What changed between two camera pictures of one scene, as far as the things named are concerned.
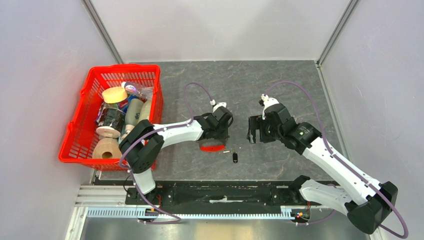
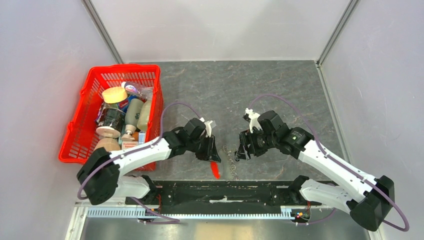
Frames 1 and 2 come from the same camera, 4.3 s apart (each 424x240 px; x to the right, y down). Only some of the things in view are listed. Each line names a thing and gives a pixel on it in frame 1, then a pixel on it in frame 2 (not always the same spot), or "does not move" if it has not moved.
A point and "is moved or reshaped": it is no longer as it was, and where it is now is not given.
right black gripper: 256,122 → 243,152
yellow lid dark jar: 110,118 does not move
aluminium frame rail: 136,213 does not move
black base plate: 221,194 does not move
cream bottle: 145,111 does not move
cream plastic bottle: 132,112 does not move
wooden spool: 107,148 does not move
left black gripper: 224,135 → 210,154
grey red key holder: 212,145 is moved or reshaped
